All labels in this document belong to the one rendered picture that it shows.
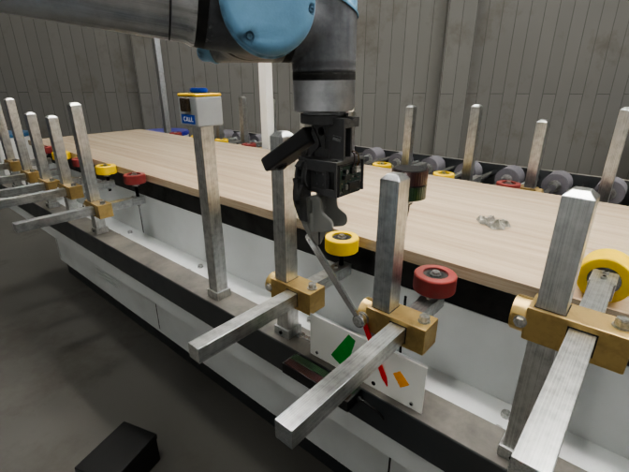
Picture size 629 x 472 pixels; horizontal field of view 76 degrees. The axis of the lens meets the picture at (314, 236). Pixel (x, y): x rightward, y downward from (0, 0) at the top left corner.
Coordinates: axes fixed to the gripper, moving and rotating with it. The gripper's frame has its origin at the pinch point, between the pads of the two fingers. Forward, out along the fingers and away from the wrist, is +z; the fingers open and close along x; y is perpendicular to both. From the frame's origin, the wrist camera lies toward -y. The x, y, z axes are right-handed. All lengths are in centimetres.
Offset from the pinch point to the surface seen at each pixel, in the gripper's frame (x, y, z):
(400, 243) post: 8.0, 11.9, 0.7
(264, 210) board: 27, -42, 10
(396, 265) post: 7.3, 11.9, 4.6
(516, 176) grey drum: 153, -7, 18
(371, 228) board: 32.6, -9.4, 10.3
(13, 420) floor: -34, -128, 99
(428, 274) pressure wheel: 18.1, 13.0, 10.2
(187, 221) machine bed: 28, -86, 24
